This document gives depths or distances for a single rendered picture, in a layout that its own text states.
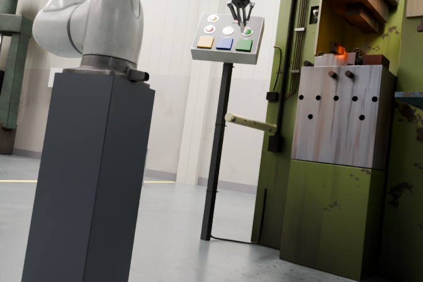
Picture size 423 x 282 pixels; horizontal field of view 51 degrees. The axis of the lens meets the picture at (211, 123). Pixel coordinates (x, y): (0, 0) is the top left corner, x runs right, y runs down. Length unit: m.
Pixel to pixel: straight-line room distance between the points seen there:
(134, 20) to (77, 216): 0.54
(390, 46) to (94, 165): 1.90
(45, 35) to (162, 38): 5.77
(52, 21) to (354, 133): 1.30
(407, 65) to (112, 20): 1.43
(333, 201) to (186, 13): 5.39
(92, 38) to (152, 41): 5.98
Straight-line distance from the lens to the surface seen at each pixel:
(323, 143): 2.05
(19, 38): 8.34
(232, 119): 2.01
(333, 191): 2.02
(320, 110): 2.08
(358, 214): 1.99
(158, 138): 6.79
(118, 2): 1.25
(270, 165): 2.39
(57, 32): 1.36
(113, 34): 1.21
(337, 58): 2.17
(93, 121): 1.15
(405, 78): 2.20
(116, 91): 1.14
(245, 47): 2.23
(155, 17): 7.32
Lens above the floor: 0.43
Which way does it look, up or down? 4 degrees up
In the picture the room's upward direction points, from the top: 8 degrees clockwise
